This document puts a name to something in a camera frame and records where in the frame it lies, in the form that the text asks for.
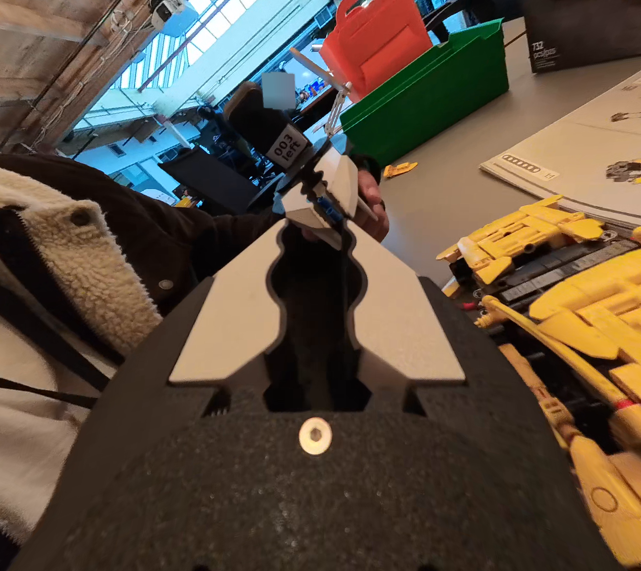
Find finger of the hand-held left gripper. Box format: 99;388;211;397
311;148;360;220
279;193;348;252

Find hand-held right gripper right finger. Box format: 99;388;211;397
345;220;467;406

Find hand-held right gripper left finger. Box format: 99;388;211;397
168;219;290;399

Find yellow toy brick car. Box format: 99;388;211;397
436;195;641;567

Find instruction booklet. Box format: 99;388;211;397
480;72;641;231

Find person's left hand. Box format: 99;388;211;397
357;169;391;244

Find wooden stand white legs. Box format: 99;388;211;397
290;47;352;137

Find green plastic bin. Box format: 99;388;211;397
340;19;509;168

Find red plastic carry case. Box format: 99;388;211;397
319;0;434;103

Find ceiling mounted projector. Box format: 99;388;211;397
149;0;198;38

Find person's white shirt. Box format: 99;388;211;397
0;260;116;547

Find toy car set box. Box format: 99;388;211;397
513;0;641;73

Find black lanyard strap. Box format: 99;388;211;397
0;280;126;409

